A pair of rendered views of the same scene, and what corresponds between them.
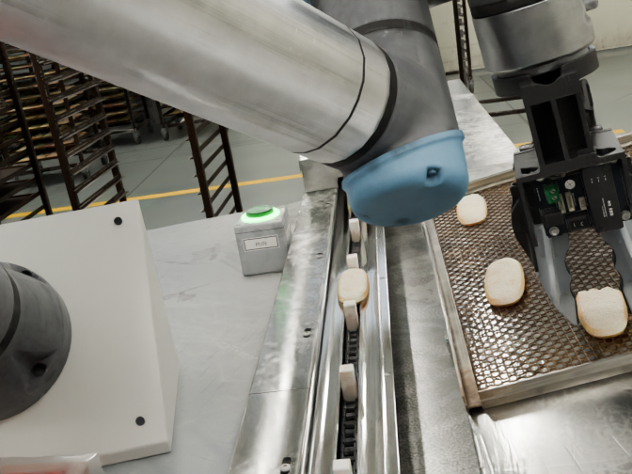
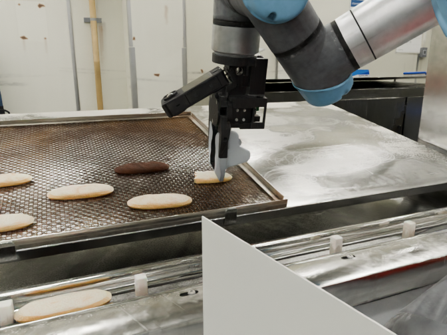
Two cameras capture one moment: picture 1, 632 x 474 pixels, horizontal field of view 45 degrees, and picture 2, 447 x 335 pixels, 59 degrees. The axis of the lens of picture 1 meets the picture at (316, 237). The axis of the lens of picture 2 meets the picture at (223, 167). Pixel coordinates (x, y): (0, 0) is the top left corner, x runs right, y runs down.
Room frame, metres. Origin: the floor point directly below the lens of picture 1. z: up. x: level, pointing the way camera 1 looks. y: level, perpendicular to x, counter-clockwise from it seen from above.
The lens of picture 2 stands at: (0.86, 0.38, 1.11)
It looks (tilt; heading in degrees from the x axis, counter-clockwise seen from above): 15 degrees down; 241
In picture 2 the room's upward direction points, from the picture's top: straight up
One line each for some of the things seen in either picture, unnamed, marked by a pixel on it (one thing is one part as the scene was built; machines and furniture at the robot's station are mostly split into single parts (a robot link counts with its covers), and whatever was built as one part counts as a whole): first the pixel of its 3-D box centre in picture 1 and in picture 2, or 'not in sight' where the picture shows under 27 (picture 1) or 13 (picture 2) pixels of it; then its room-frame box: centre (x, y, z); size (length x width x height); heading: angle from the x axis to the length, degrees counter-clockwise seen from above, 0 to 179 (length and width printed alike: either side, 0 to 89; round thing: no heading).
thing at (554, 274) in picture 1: (557, 281); (233, 157); (0.53, -0.18, 0.96); 0.06 x 0.03 x 0.09; 164
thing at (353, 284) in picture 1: (352, 283); (64, 303); (0.83, -0.03, 0.86); 0.10 x 0.04 x 0.01; 173
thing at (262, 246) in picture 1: (269, 250); not in sight; (1.03, 0.07, 0.84); 0.08 x 0.08 x 0.11; 83
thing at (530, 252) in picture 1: (543, 215); (222, 130); (0.55, -0.18, 1.00); 0.05 x 0.02 x 0.09; 74
